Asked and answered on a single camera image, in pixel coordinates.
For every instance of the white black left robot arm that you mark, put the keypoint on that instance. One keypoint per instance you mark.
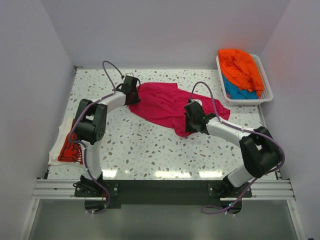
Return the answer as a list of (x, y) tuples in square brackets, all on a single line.
[(91, 123)]

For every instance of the blue t shirt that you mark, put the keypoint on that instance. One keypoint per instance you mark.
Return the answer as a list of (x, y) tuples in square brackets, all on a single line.
[(235, 93)]

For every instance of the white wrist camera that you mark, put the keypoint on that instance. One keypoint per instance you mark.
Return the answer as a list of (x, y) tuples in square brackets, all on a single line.
[(131, 74), (196, 100)]

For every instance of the folded white red t shirt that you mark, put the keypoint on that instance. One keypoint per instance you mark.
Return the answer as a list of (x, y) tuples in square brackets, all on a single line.
[(63, 151)]

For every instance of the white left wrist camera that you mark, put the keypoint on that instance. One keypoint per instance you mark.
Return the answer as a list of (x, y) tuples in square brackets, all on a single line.
[(131, 74)]

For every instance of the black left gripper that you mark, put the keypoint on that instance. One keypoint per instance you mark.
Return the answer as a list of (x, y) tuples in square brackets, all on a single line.
[(136, 99)]

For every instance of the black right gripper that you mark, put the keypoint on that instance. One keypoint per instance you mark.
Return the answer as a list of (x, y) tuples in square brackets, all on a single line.
[(188, 128)]

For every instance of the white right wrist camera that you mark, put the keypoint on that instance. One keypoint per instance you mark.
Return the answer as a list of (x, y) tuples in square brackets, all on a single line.
[(196, 100)]

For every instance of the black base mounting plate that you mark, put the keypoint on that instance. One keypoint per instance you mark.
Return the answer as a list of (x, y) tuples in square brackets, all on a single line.
[(113, 194)]

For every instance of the white plastic basket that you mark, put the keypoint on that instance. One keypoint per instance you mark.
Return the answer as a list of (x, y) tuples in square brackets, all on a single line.
[(265, 96)]

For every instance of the magenta t shirt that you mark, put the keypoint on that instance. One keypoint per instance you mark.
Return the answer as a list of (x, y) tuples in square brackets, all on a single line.
[(163, 104)]

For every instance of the orange t shirt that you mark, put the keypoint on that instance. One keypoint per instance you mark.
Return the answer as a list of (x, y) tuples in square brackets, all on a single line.
[(240, 69)]

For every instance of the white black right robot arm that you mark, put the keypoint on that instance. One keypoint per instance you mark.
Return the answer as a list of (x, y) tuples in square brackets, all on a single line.
[(260, 153)]

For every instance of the aluminium rail frame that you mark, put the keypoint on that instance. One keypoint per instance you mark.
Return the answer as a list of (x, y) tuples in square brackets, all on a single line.
[(54, 212)]

